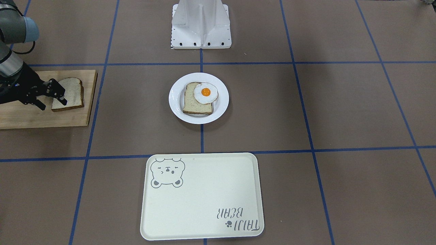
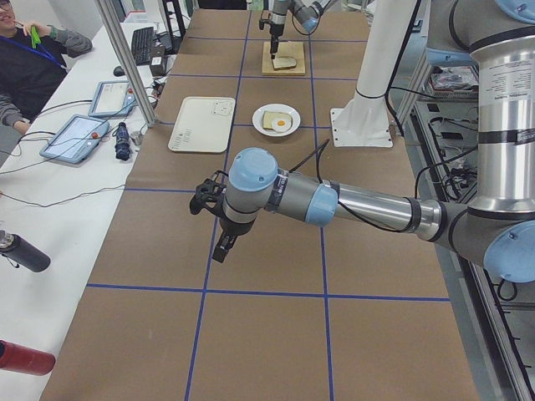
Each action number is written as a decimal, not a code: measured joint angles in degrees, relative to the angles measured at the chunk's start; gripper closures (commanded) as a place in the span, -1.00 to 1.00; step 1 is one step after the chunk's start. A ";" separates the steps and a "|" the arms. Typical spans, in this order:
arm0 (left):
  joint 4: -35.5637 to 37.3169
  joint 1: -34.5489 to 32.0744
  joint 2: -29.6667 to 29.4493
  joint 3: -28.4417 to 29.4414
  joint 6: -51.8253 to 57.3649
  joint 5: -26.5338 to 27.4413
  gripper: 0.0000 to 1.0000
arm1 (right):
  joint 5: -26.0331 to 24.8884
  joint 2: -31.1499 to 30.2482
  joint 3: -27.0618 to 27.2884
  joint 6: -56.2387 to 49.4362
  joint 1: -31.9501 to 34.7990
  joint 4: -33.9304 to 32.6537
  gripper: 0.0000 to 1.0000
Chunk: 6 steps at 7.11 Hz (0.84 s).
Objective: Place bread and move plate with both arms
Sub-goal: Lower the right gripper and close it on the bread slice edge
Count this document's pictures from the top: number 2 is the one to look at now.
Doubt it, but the black water bottle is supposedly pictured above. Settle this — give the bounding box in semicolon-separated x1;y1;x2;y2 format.
1;230;51;272

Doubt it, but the bread slice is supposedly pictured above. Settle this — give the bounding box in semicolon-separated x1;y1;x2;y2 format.
262;111;293;131
272;57;297;70

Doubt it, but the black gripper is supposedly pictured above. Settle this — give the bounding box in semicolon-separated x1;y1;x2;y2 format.
212;217;254;263
269;24;284;58

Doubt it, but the small black box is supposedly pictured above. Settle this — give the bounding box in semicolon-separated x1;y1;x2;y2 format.
150;56;167;77

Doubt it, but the seated person in black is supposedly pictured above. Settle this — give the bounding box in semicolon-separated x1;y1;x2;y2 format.
1;1;93;135

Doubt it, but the fried egg toy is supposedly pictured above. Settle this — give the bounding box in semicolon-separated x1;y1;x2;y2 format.
271;118;292;133

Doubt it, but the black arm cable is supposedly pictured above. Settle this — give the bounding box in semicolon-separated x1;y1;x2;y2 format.
288;0;323;37
288;140;419;233

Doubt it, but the bread slice on plate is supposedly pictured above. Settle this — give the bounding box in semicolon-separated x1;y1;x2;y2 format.
262;111;293;131

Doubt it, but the far teach pendant tablet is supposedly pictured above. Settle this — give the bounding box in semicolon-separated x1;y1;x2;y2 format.
88;80;136;119

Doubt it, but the teach pendant tablet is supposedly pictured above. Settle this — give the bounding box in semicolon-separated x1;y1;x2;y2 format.
88;80;136;119
39;114;110;165

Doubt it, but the cream bear serving tray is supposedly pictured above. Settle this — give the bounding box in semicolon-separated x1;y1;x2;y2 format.
168;96;236;154

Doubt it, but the wooden cutting board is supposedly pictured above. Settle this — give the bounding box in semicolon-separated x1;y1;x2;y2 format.
261;42;306;77

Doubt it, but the small metal cup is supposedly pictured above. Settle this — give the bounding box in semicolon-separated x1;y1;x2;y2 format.
130;131;143;146

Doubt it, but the black computer mouse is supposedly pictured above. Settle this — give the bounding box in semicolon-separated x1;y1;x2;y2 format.
113;66;125;77

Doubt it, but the folded dark umbrella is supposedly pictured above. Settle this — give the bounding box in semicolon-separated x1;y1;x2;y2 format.
115;122;131;161

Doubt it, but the white round plate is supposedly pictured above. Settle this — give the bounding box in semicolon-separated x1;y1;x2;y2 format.
252;104;301;137

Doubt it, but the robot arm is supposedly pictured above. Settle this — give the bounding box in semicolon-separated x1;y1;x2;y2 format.
212;1;534;282
266;0;332;59

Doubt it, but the aluminium frame post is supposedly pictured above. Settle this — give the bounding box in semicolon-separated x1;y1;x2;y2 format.
95;0;156;128

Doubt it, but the black keyboard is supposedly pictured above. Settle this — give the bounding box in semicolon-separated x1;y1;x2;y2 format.
130;27;155;65

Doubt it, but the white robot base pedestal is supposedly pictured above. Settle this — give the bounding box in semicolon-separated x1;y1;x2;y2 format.
331;0;420;148

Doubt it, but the red bottle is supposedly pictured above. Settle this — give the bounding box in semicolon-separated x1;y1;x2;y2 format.
1;340;56;376

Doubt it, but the near teach pendant tablet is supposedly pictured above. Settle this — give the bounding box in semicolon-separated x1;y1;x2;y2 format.
39;114;110;165

